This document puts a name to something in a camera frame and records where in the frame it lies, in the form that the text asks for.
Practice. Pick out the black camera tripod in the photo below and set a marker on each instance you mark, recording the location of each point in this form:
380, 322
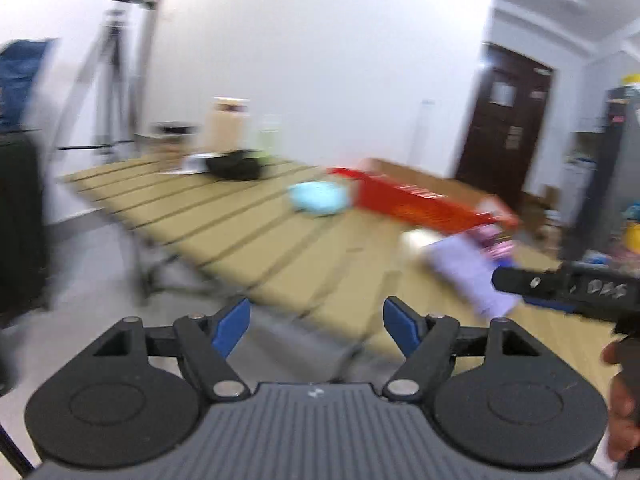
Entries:
105, 71

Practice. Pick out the purple paper bag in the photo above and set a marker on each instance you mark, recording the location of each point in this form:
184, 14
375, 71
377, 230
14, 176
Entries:
461, 262

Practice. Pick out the wooden box container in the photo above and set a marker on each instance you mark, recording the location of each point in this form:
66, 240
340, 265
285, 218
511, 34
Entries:
226, 124

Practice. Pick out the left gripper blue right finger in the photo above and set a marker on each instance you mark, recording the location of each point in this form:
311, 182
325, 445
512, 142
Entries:
405, 326

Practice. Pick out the green spray bottle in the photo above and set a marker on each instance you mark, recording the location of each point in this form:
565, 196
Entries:
267, 135

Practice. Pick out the dark brown door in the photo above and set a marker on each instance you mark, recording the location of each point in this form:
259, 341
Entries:
506, 121

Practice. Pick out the light blue plush toy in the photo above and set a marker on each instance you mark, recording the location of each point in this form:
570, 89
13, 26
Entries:
319, 198

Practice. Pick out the black suitcase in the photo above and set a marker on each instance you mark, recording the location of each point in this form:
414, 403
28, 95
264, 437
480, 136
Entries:
24, 244

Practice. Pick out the red cardboard box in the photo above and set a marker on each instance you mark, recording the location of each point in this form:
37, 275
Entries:
443, 205

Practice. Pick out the glass snack jar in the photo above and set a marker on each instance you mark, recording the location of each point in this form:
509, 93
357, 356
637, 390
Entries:
170, 142

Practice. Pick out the tan folding slat table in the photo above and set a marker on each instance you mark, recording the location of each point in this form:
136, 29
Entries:
327, 276

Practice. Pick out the person right hand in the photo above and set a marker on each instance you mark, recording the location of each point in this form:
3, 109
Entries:
623, 431

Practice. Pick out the grey refrigerator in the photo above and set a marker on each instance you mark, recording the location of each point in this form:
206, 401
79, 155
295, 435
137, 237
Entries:
614, 183

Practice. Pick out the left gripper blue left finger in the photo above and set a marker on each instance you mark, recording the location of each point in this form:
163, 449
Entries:
229, 326

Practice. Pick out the pink foil wrapper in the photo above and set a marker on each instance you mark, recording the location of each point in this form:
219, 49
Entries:
493, 241

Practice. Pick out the blue bag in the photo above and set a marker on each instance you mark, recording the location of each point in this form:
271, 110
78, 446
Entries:
20, 64

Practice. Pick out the black cloth bundle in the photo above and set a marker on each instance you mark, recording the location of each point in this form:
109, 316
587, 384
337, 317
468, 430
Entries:
239, 165

